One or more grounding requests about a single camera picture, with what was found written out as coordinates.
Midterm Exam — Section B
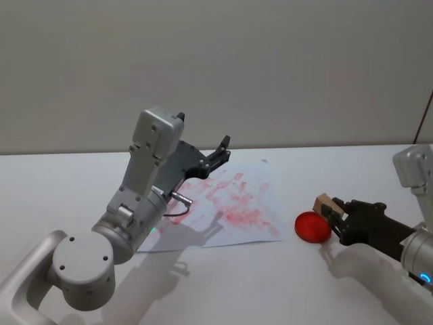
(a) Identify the white table cloth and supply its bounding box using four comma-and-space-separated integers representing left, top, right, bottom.
0, 144, 433, 325

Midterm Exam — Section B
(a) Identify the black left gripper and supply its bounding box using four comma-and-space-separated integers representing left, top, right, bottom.
154, 112, 233, 201

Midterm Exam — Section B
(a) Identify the round red ink pad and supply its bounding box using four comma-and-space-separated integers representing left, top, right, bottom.
294, 211, 332, 244

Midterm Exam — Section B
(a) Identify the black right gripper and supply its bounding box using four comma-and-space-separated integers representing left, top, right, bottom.
323, 197, 416, 262

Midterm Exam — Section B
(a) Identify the small wooden stamp block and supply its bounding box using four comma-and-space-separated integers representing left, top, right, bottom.
313, 192, 344, 221

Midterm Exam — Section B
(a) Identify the white paper with red marks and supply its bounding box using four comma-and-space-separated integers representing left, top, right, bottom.
137, 158, 284, 253

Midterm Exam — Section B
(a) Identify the thin cable with silver plug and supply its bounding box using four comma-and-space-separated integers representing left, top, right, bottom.
162, 191, 194, 217

